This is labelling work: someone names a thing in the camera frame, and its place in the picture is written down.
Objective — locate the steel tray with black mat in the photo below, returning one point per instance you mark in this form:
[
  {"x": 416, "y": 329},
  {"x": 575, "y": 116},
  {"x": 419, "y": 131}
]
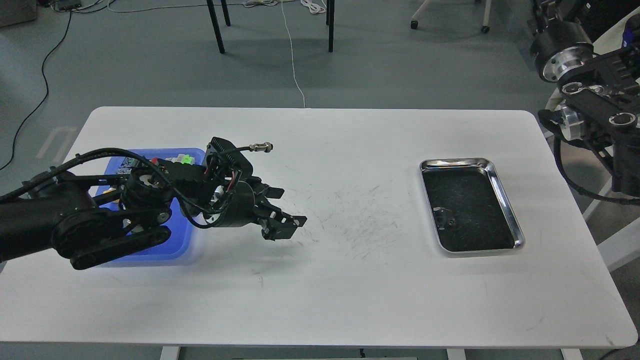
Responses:
[{"x": 470, "y": 190}]

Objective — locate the black chair leg left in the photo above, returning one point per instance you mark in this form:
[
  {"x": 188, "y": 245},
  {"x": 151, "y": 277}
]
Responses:
[{"x": 215, "y": 24}]

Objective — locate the white chair frame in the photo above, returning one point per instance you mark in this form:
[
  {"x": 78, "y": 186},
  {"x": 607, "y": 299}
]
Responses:
[{"x": 621, "y": 248}]

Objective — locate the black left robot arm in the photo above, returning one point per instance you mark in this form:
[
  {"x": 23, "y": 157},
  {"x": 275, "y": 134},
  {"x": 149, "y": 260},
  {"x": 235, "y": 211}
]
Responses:
[{"x": 111, "y": 202}]

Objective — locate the black chair leg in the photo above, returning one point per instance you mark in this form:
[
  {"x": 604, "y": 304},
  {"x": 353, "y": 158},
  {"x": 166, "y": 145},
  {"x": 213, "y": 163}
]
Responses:
[
  {"x": 330, "y": 20},
  {"x": 215, "y": 24}
]

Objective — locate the blue plastic tray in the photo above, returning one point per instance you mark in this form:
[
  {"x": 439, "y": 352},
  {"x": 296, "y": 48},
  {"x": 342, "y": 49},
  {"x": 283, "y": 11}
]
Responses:
[{"x": 178, "y": 243}]

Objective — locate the grey switch with green label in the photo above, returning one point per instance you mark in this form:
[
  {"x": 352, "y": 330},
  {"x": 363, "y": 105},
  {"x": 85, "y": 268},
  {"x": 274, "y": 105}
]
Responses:
[{"x": 182, "y": 158}]

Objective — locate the black chair leg right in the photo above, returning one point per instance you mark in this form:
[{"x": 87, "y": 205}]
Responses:
[{"x": 330, "y": 20}]

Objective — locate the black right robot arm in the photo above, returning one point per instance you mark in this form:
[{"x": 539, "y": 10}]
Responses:
[{"x": 599, "y": 94}]

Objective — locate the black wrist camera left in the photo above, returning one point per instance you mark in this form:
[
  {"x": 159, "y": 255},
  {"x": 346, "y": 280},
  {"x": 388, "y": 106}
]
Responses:
[{"x": 222, "y": 158}]

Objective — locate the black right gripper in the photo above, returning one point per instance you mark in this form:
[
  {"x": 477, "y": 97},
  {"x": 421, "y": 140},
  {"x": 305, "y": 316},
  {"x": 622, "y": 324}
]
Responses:
[{"x": 560, "y": 42}]

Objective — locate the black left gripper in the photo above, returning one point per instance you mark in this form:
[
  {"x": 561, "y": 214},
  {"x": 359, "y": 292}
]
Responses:
[{"x": 246, "y": 201}]

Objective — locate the beige cloth on chair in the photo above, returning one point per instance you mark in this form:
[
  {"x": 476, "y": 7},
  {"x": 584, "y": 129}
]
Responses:
[{"x": 612, "y": 37}]

